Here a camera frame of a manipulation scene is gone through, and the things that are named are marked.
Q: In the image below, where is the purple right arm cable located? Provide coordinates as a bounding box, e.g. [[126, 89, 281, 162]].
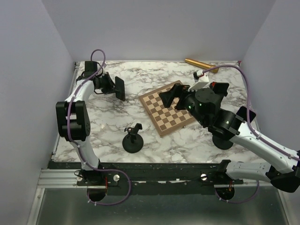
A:
[[202, 65, 300, 204]]

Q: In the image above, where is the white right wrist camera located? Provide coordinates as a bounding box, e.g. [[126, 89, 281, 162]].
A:
[[188, 69, 209, 91]]

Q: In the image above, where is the red black knob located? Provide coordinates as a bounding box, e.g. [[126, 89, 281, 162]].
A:
[[210, 82, 216, 89]]

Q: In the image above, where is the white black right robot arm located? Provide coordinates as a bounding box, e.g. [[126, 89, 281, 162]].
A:
[[159, 82, 300, 193]]

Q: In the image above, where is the gold microphone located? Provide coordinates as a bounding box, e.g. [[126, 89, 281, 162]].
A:
[[185, 58, 216, 69]]

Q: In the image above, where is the black mounting base plate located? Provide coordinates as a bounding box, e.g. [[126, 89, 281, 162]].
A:
[[48, 161, 243, 195]]

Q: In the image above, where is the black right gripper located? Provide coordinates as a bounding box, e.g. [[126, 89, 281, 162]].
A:
[[159, 82, 207, 126]]

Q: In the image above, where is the wooden chessboard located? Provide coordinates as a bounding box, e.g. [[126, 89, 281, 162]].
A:
[[139, 80, 195, 137]]

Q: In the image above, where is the aluminium rail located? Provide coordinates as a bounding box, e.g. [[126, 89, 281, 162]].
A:
[[35, 166, 287, 196]]

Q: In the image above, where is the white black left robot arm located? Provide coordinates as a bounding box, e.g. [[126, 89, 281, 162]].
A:
[[55, 60, 125, 185]]

